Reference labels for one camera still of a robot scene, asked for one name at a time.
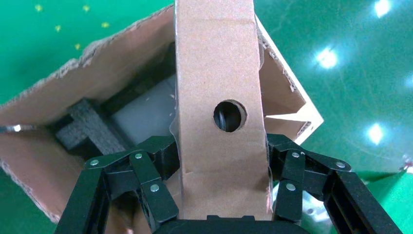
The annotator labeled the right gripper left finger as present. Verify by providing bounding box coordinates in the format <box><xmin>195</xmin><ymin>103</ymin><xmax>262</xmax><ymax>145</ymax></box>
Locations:
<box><xmin>54</xmin><ymin>135</ymin><xmax>180</xmax><ymax>234</ymax></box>

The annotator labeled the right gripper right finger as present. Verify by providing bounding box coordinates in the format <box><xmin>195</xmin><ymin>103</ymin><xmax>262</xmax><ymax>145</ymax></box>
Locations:
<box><xmin>265</xmin><ymin>134</ymin><xmax>405</xmax><ymax>234</ymax></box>

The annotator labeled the grey sheet inside carton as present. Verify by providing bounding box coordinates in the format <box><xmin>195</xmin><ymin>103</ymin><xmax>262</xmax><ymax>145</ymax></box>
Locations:
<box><xmin>110</xmin><ymin>73</ymin><xmax>179</xmax><ymax>147</ymax></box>

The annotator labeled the large open cardboard carton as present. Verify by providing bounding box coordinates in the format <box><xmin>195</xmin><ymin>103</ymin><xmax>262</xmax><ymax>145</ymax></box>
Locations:
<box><xmin>0</xmin><ymin>4</ymin><xmax>325</xmax><ymax>234</ymax></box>

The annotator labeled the silver metal binder clip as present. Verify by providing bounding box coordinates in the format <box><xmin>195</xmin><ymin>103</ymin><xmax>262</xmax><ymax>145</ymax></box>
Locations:
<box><xmin>398</xmin><ymin>154</ymin><xmax>413</xmax><ymax>176</ymax></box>
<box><xmin>0</xmin><ymin>124</ymin><xmax>35</xmax><ymax>134</ymax></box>

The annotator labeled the black foam insert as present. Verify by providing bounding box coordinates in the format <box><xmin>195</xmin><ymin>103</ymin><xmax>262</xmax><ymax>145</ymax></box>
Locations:
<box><xmin>54</xmin><ymin>98</ymin><xmax>131</xmax><ymax>156</ymax></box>

